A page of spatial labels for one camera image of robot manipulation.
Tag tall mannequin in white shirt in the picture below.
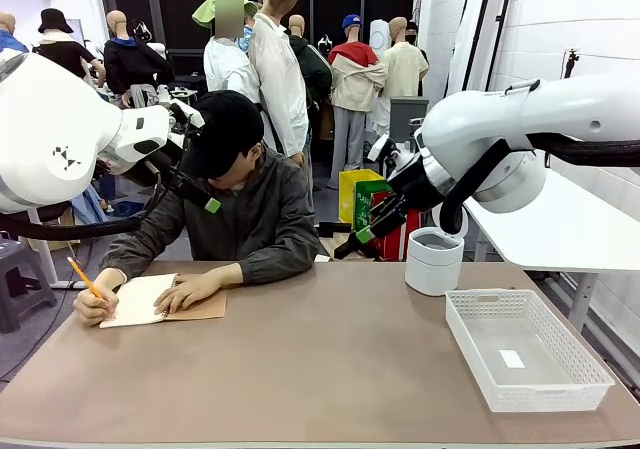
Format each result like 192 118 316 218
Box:
247 0 314 205

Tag person's left hand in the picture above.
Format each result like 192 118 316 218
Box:
153 267 224 317

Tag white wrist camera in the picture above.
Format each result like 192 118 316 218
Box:
167 99 207 131
367 133 402 171

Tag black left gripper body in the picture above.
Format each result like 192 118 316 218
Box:
121 142 190 187

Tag mannequin in black sweater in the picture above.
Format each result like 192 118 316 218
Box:
103 9 175 110

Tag person's right hand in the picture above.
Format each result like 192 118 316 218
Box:
73 281 121 328

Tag mannequin with black bucket hat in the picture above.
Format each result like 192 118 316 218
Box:
32 7 107 90

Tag white lidded trash bin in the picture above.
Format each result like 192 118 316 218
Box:
403 202 470 298

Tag person in grey jacket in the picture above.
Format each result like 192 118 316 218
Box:
99 90 322 286

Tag grey cabinet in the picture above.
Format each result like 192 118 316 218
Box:
388 97 430 143

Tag spiral notebook brown cover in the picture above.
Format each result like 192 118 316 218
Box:
98 272 229 330

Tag person's right forearm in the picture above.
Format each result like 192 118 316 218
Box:
98 248 151 290

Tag mannequin in blue white top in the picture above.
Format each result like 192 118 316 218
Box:
0 12 30 55

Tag yellow pencil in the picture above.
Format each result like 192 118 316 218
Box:
66 256 109 303

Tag blue cloth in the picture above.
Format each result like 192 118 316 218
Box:
69 183 109 225

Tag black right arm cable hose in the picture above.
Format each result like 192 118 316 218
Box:
438 131 640 235

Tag grey plastic stool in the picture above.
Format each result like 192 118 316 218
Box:
0 238 58 334

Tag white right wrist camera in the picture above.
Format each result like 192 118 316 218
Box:
367 133 402 171

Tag black tripod stand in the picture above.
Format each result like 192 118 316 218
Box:
562 48 581 80

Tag mannequin blue cap red jacket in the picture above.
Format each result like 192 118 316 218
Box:
326 13 389 190

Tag white plastic basket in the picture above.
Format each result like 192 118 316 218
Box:
444 288 616 414

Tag person's left forearm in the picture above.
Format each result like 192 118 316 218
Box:
219 246 321 286

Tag green recycling bag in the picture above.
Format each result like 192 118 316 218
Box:
352 178 396 233

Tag mannequin in dark green hoodie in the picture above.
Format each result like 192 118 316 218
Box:
287 13 335 140

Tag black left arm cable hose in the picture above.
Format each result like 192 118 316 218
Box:
0 161 166 242

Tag black cap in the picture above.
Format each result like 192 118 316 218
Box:
180 90 266 180

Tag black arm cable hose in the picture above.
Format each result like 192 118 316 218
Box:
438 131 640 235
0 161 166 242

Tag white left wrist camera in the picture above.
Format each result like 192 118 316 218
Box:
167 99 207 131

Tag black wall pole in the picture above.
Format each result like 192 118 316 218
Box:
474 0 517 90
455 0 497 95

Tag wooden boards with black brackets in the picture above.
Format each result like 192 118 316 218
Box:
317 221 381 261

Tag white table with white legs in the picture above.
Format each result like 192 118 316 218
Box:
24 208 91 290

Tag background person black mask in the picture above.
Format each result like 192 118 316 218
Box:
404 20 431 70

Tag figure in green checked hat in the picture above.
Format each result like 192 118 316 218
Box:
192 0 264 105

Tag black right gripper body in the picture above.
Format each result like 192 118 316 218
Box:
387 155 449 213

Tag yellow recycling bag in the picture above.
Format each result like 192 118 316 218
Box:
338 168 386 225

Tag red recycling bag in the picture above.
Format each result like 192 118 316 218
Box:
369 191 425 262

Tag mannequin in cream shirt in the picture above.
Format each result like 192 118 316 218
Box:
380 16 430 100

